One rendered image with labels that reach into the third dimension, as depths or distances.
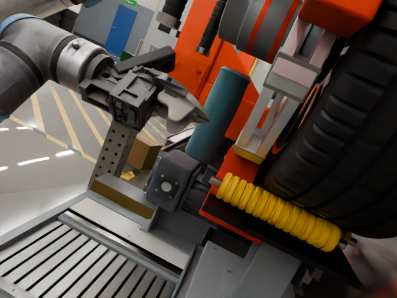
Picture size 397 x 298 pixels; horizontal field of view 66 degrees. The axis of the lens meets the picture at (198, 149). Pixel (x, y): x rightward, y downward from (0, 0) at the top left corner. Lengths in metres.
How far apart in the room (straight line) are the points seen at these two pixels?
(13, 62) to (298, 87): 0.43
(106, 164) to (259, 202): 1.00
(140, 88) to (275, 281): 0.54
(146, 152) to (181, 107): 1.44
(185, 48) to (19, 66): 0.75
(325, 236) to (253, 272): 0.22
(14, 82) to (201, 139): 0.47
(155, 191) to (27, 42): 0.64
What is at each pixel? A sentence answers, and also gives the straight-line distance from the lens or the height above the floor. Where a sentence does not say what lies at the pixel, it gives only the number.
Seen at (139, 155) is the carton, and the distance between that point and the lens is 1.95.
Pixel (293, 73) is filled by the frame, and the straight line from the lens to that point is 0.46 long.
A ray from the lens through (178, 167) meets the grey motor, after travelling 1.01.
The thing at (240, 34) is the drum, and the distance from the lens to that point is 0.69.
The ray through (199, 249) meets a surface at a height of 0.15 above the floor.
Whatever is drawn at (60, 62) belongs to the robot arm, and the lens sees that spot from 0.56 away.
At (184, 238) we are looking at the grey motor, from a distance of 1.27.
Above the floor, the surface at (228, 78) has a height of 0.71.
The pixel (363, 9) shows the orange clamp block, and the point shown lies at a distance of 0.39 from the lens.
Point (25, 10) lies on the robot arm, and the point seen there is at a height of 0.66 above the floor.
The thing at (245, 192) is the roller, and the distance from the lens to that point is 0.61.
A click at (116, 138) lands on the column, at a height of 0.28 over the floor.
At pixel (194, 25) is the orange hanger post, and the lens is 1.21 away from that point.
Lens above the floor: 0.69
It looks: 13 degrees down
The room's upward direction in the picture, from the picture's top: 24 degrees clockwise
